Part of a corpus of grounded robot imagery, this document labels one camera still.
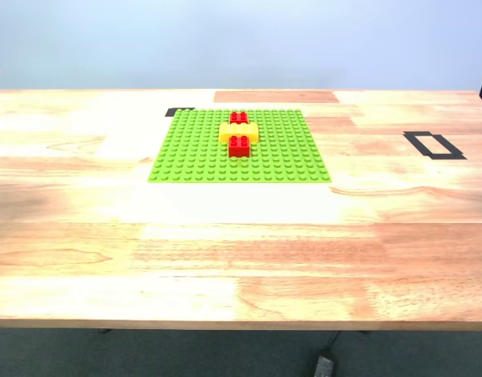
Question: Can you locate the yellow rectangular brick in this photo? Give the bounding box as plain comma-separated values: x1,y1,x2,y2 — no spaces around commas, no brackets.
218,122,261,145

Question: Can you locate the green studded baseplate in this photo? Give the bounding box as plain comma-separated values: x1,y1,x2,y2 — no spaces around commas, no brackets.
147,108,332,185

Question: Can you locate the grey power adapter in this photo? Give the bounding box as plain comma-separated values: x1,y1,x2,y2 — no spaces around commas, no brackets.
313,355,335,377

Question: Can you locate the black tape rectangle outline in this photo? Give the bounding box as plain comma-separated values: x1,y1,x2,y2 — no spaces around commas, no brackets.
402,130,468,161

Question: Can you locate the black floor cable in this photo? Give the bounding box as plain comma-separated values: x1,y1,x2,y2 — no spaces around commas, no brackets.
321,330,342,358

